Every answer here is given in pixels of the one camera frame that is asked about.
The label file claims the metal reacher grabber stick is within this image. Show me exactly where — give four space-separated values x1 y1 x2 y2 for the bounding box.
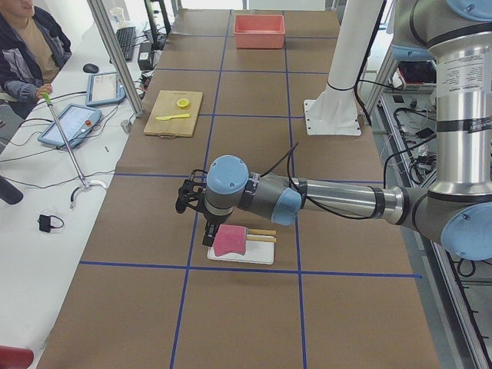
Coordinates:
42 92 108 209

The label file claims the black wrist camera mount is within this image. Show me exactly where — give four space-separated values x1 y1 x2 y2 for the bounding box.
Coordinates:
175 169 207 214

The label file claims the red cylinder object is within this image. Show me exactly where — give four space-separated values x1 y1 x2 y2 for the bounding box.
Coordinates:
0 345 34 369

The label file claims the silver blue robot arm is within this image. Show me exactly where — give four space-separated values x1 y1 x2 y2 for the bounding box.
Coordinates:
203 1 491 261

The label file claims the far blue teach pendant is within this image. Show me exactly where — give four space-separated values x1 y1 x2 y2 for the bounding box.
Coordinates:
85 71 126 107

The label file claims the aluminium frame post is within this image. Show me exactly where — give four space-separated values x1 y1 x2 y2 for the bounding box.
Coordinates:
87 0 144 118

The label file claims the black keyboard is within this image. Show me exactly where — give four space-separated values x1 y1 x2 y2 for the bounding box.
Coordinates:
115 27 136 61

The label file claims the blue teach pendant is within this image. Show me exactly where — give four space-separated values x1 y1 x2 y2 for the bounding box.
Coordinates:
38 104 102 148
85 71 126 107

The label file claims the pink cloth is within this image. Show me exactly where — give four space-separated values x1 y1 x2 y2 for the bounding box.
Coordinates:
212 224 247 257

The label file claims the yellow plastic knife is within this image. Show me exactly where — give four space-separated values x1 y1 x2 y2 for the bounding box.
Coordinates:
155 113 191 121

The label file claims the pink plastic bin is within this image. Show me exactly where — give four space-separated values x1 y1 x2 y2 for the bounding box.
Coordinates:
234 15 285 49

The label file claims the near blue teach pendant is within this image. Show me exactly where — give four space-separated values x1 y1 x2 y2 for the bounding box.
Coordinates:
38 104 102 148

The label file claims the black power adapter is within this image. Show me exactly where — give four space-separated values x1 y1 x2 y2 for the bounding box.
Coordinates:
138 42 154 71

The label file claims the seated person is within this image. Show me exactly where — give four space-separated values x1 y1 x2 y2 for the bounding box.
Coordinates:
1 1 71 118

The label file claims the wooden cutting board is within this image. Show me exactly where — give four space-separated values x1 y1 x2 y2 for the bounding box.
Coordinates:
144 90 203 138

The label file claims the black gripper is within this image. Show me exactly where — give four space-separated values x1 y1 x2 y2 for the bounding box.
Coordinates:
202 211 231 247

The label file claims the black computer mouse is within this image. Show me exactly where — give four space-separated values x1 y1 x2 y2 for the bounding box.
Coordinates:
82 63 99 74

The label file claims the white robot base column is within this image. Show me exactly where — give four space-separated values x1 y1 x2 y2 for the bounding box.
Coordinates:
304 0 386 136

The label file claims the black small clip device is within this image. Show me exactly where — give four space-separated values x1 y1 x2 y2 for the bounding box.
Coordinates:
38 214 65 233

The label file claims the person's hand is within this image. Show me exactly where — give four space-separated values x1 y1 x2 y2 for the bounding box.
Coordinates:
35 84 52 100

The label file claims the yellow lemon slice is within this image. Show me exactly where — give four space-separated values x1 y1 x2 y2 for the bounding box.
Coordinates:
176 98 190 109

